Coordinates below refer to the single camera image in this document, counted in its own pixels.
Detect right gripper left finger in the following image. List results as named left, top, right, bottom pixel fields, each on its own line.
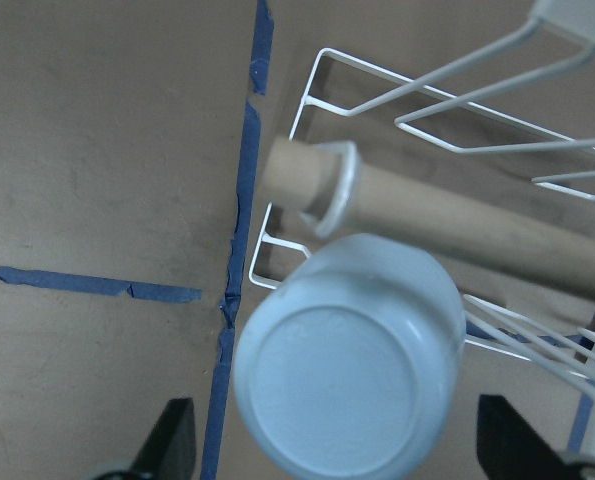
left=131, top=397, right=196, bottom=479

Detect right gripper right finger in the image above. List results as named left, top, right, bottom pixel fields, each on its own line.
left=476, top=395, right=577, bottom=480

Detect light blue plastic cup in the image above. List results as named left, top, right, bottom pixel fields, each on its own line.
left=233, top=234, right=466, bottom=479

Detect white wire cup rack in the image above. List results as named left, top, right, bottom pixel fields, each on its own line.
left=248, top=1, right=595, bottom=454

